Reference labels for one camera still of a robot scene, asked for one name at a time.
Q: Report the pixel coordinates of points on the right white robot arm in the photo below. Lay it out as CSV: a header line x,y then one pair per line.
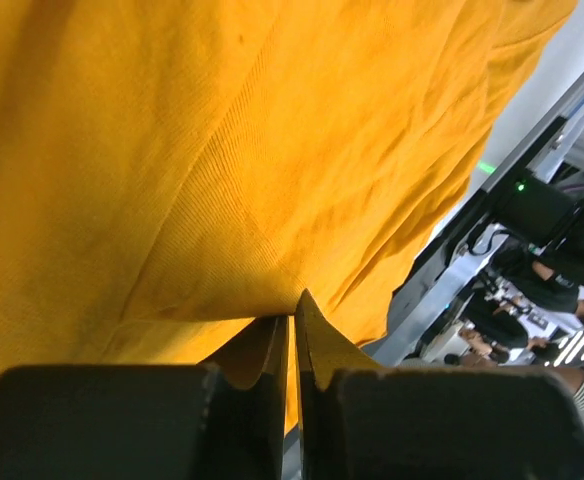
x,y
544,215

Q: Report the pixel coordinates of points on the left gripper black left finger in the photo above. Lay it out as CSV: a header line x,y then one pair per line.
x,y
220,419

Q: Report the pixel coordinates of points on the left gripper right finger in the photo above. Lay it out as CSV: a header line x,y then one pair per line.
x,y
361,420

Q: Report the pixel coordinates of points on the yellow t shirt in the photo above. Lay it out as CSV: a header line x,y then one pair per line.
x,y
170,170

